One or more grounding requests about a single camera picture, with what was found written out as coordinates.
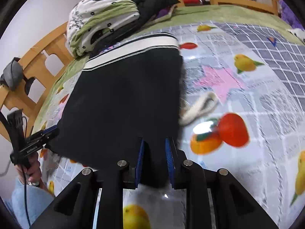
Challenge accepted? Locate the black pants white waistband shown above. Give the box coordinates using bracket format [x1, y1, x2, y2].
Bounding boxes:
[45, 31, 220, 189]

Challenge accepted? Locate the person left hand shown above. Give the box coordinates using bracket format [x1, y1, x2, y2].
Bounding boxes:
[15, 152, 42, 184]

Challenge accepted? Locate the wooden bed frame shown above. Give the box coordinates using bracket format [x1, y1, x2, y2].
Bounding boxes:
[1, 0, 279, 136]

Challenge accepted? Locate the light blue sleeve forearm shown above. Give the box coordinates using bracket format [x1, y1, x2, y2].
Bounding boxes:
[3, 177, 55, 229]

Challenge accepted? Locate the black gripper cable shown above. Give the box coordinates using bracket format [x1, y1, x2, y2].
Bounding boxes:
[0, 112, 32, 228]

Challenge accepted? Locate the fruit print plastic tablecloth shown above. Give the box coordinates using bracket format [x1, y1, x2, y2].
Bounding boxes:
[34, 21, 304, 228]

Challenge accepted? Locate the purple white cushion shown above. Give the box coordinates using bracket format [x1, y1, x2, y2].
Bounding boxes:
[145, 5, 176, 26]

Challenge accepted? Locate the purple plush toy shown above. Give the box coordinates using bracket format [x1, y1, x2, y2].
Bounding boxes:
[279, 0, 304, 30]

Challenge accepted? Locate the folded white green quilt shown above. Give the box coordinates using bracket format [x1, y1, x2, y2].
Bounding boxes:
[67, 0, 140, 57]

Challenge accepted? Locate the black jacket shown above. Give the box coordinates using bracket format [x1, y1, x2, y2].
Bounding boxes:
[89, 0, 179, 58]

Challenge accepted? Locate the grey cloth on headboard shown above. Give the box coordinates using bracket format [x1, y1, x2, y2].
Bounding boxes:
[1, 57, 35, 95]

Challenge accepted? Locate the green bed sheet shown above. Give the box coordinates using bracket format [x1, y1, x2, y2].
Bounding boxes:
[33, 5, 304, 132]

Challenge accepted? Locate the white flower print pillow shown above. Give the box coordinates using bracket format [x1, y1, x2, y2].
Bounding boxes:
[288, 28, 305, 44]

